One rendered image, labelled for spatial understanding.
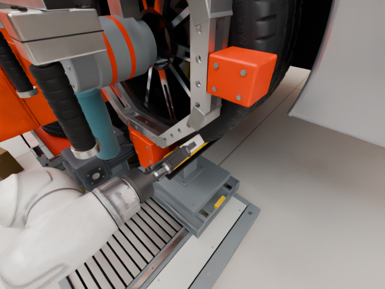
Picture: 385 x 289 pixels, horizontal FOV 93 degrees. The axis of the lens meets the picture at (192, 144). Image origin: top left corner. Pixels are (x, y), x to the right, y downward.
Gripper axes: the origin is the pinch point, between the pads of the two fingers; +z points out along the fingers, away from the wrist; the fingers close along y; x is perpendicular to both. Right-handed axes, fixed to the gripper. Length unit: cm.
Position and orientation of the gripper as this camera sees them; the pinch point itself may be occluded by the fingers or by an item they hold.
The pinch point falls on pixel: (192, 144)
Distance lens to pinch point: 50.7
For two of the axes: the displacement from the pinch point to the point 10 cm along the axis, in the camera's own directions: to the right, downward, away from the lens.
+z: 6.6, -4.9, 5.7
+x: -5.3, -8.4, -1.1
